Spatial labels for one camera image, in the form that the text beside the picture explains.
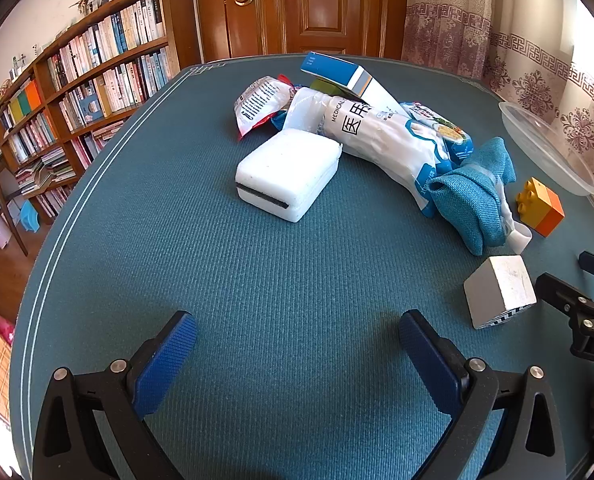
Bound clear plastic bowl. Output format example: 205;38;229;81
498;101;594;197

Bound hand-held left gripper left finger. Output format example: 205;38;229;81
32;310;198;480

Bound wooden bookshelf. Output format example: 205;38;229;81
0;0;203;256

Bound red and white snack packet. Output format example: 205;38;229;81
233;75;298;141

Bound white cube with zigzag side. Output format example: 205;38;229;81
463;255;538;330

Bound white sponge block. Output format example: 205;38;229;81
235;128;344;223

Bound rows of books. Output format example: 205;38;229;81
0;0;173;221

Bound blue cloth bundle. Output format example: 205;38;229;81
424;136;534;256

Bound white cotton swab bag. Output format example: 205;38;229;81
282;87;452;218

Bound wooden side table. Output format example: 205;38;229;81
0;157;30;257

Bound blue plastic stool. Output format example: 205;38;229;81
20;201;41;233

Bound brown wooden door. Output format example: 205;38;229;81
197;0;410;61

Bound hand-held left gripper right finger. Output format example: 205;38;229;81
398;309;568;480

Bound blue noodle packet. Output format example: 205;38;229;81
399;101;474;166

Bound white curtain with purple pattern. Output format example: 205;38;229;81
401;0;594;241

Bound yellow and orange toy brick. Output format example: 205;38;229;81
516;177;565;237

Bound blue and white carton box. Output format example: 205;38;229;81
300;51;408;111

